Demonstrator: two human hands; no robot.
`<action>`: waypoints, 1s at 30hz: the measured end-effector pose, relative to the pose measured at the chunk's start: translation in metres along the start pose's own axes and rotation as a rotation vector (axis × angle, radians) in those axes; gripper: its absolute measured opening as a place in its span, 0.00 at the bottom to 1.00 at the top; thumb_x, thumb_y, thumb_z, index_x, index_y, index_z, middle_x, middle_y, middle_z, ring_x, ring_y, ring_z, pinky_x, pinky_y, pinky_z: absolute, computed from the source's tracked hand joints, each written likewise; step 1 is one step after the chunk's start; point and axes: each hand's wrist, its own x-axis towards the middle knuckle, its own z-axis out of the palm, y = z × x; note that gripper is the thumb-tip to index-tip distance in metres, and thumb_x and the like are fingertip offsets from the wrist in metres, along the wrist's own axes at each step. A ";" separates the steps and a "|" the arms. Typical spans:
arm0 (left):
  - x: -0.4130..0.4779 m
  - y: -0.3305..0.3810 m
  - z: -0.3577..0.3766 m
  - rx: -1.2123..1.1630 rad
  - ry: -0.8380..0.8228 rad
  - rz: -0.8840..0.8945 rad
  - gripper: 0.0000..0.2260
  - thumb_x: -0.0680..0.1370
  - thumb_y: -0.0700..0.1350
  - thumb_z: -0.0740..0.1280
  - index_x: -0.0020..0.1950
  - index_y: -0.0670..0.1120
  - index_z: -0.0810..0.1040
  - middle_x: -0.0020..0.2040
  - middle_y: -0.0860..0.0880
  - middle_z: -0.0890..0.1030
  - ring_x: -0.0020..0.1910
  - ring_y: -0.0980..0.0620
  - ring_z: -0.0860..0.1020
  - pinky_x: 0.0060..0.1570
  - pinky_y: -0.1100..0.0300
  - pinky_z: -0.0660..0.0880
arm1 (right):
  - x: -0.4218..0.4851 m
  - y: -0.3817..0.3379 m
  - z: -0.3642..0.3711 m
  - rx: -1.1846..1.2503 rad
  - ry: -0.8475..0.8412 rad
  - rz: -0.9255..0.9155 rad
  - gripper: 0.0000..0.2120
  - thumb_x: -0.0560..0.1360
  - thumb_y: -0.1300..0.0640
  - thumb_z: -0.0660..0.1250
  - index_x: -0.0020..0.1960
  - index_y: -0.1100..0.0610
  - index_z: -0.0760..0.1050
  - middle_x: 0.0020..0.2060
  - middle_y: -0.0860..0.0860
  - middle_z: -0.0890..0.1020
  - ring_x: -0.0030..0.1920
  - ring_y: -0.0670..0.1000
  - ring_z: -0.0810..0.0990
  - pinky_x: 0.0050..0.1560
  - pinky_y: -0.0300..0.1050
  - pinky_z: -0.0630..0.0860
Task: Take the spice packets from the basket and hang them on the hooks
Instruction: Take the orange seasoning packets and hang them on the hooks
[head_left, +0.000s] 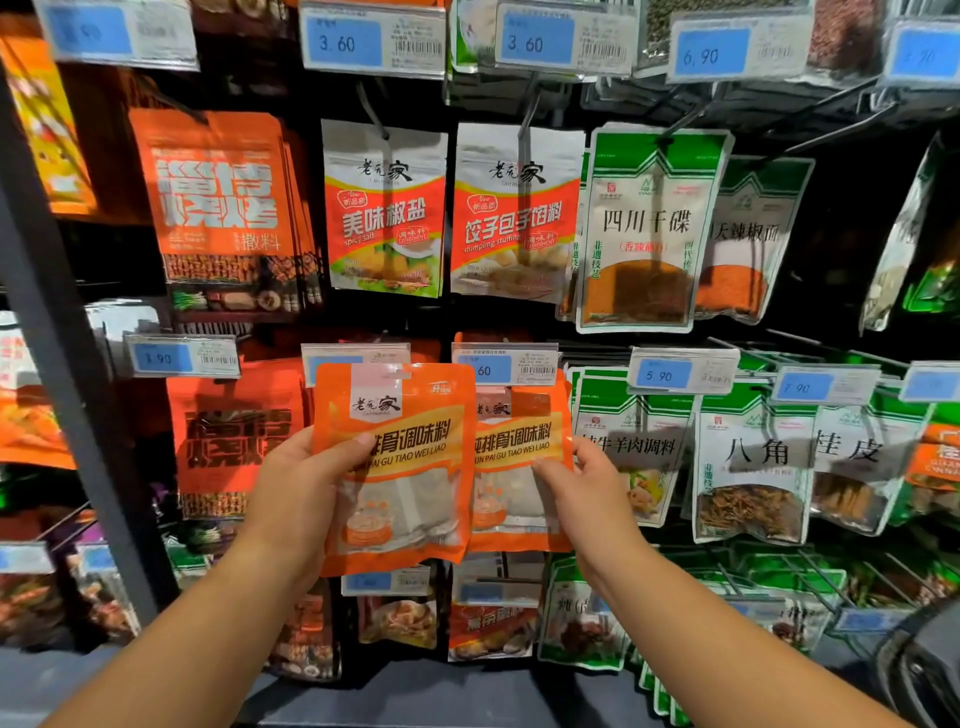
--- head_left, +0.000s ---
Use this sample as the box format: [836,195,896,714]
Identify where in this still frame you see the person's left hand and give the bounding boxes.
[237,427,378,588]

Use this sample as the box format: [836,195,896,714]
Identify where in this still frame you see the person's right hand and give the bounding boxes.
[532,435,648,582]

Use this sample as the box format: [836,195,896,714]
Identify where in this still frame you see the orange seasoning packet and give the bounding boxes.
[312,360,480,581]
[472,375,576,555]

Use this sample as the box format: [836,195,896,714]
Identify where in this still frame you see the row of clear green-top packets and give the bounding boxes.
[537,555,633,674]

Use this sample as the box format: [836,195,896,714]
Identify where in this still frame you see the clear brown-spice packets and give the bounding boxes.
[690,375,821,546]

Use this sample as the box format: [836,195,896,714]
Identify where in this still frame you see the row of green white packets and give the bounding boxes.
[630,540,960,728]

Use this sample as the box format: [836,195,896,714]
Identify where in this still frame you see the clear cinnamon packets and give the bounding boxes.
[810,382,933,539]

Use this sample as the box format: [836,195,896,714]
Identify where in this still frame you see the clear orange powder packets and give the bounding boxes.
[577,123,737,336]

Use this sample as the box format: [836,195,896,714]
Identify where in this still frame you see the orange bold-print packets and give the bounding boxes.
[127,108,326,318]

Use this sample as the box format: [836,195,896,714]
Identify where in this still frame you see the white red-label packets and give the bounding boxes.
[450,123,590,306]
[322,120,452,300]

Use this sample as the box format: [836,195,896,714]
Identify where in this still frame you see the clear chili powder packets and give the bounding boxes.
[697,154,818,323]

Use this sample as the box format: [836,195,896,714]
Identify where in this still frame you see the green orange Guangxi cinnamon bags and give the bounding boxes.
[900,402,960,522]

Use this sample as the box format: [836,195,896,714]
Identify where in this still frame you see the black shopping basket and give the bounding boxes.
[877,592,960,728]

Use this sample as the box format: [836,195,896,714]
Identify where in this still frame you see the clear white-slice packets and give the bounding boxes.
[859,135,948,336]

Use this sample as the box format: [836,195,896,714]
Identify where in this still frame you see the green white-slice packets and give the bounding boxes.
[904,225,960,317]

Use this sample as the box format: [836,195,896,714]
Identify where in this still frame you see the orange yellow packets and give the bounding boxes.
[0,33,101,218]

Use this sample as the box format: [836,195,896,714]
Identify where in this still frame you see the person's right forearm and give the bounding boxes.
[577,540,909,728]

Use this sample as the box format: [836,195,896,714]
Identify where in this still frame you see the person's left forearm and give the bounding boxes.
[45,547,324,728]

